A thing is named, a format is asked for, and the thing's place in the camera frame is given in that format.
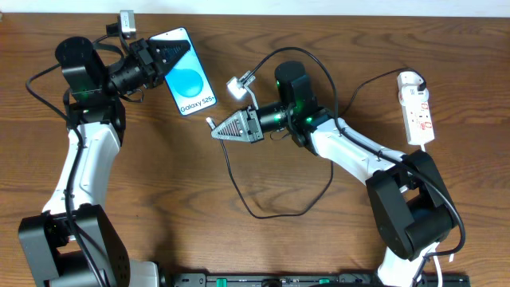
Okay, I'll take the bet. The blue Samsung Galaxy smartphone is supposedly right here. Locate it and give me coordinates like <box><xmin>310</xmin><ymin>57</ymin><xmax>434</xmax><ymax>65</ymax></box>
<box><xmin>151</xmin><ymin>27</ymin><xmax>217</xmax><ymax>116</ymax></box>

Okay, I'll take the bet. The black charger cable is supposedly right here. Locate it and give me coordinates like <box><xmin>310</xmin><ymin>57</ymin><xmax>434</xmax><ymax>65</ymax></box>
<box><xmin>206</xmin><ymin>69</ymin><xmax>428</xmax><ymax>220</ymax></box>

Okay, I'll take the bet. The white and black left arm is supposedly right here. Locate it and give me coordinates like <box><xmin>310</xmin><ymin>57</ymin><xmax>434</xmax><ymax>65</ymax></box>
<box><xmin>18</xmin><ymin>37</ymin><xmax>190</xmax><ymax>286</ymax></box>

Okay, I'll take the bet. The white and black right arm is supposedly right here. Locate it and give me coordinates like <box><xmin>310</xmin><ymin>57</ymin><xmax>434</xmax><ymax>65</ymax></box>
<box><xmin>210</xmin><ymin>61</ymin><xmax>465</xmax><ymax>286</ymax></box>

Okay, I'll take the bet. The white power strip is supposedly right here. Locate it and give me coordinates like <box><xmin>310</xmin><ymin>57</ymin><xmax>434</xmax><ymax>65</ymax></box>
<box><xmin>397</xmin><ymin>71</ymin><xmax>435</xmax><ymax>151</ymax></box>

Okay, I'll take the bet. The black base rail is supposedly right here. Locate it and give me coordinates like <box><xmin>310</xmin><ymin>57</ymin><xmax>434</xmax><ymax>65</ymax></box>
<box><xmin>159</xmin><ymin>272</ymin><xmax>471</xmax><ymax>287</ymax></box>

